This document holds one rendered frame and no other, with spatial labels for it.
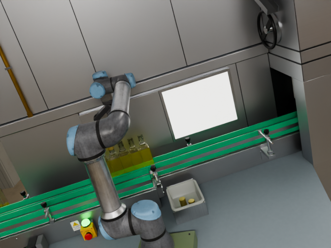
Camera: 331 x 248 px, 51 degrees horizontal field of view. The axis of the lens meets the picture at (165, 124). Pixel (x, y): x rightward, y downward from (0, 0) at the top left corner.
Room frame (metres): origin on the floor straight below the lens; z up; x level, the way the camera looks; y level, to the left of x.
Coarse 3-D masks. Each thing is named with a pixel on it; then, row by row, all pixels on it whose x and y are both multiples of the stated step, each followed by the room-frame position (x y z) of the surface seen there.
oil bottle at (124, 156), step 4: (120, 152) 1.74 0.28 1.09; (124, 152) 1.73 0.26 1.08; (128, 152) 1.74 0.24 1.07; (120, 156) 1.73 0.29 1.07; (124, 156) 1.73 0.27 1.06; (128, 156) 1.73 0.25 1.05; (124, 160) 1.73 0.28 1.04; (128, 160) 1.73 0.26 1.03; (124, 164) 1.73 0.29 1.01; (128, 164) 1.73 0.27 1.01; (132, 164) 1.73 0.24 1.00; (124, 168) 1.73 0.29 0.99; (128, 168) 1.73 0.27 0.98; (132, 168) 1.73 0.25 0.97
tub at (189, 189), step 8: (176, 184) 1.65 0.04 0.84; (184, 184) 1.64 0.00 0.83; (192, 184) 1.64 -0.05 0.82; (168, 192) 1.59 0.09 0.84; (176, 192) 1.64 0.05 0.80; (184, 192) 1.64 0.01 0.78; (192, 192) 1.63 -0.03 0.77; (200, 192) 1.51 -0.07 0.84; (176, 200) 1.60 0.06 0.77; (200, 200) 1.44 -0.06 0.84; (176, 208) 1.53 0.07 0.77; (184, 208) 1.43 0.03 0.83
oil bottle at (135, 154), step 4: (132, 148) 1.74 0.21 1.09; (136, 148) 1.74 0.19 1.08; (132, 152) 1.73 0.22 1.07; (136, 152) 1.73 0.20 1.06; (132, 156) 1.73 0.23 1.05; (136, 156) 1.73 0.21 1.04; (140, 156) 1.73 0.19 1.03; (132, 160) 1.73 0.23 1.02; (136, 160) 1.73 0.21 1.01; (140, 160) 1.73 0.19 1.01; (136, 164) 1.73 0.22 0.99; (140, 164) 1.73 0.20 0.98; (136, 168) 1.73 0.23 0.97
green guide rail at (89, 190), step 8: (128, 176) 1.69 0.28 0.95; (136, 176) 1.69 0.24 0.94; (72, 192) 1.68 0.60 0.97; (80, 192) 1.68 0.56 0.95; (88, 192) 1.68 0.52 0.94; (48, 200) 1.67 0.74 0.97; (56, 200) 1.67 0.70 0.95; (64, 200) 1.67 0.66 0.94; (24, 208) 1.67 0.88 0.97; (32, 208) 1.66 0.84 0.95; (40, 208) 1.67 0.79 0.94; (0, 216) 1.66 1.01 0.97; (8, 216) 1.66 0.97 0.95; (16, 216) 1.66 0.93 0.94
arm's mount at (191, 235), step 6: (174, 234) 1.29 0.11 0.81; (180, 234) 1.28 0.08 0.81; (186, 234) 1.27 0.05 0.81; (192, 234) 1.26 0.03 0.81; (174, 240) 1.25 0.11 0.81; (180, 240) 1.24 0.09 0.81; (186, 240) 1.23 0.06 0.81; (192, 240) 1.22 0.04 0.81; (138, 246) 1.28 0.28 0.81; (174, 246) 1.21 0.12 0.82; (180, 246) 1.20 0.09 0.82; (186, 246) 1.19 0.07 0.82; (192, 246) 1.18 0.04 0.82
